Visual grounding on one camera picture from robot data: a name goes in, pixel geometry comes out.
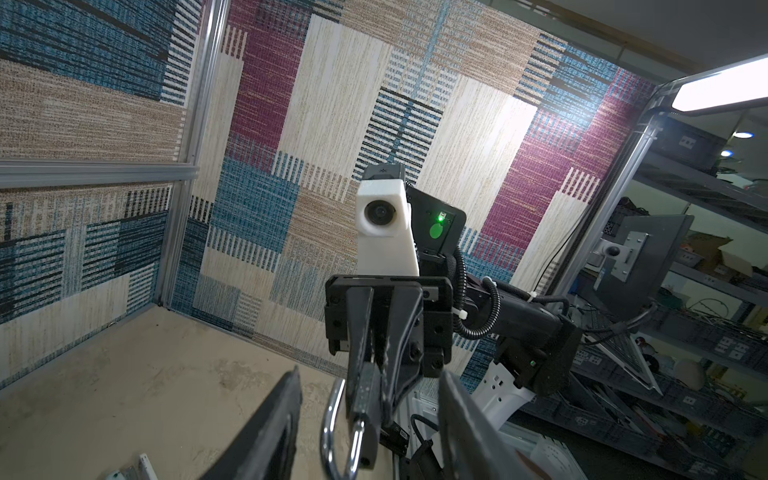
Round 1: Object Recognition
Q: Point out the grey stapler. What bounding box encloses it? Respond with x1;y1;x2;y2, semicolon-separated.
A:
103;453;158;480

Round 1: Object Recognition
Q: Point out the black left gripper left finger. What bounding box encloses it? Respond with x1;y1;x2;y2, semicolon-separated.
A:
202;368;302;479

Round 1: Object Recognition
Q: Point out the ceiling light panel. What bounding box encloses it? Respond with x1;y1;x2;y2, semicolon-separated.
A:
671;55;767;113

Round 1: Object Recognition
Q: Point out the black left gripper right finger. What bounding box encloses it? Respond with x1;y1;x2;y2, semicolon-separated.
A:
438;371;534;480

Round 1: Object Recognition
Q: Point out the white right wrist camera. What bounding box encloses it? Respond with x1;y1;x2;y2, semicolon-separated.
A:
355;163;419;277

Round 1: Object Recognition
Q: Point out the black corrugated right cable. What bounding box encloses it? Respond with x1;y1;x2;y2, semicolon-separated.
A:
449;245;502;342

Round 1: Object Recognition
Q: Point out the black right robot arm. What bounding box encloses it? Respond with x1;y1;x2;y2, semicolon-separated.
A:
325;179;581;428

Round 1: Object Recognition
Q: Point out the small black padlock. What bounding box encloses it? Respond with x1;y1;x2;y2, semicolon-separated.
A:
320;362;382;479

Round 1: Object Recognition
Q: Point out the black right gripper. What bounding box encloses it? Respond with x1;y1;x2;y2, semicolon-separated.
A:
325;275;453;420

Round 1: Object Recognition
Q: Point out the computer monitor on stand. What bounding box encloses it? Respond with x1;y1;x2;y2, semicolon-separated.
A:
593;215;694;321

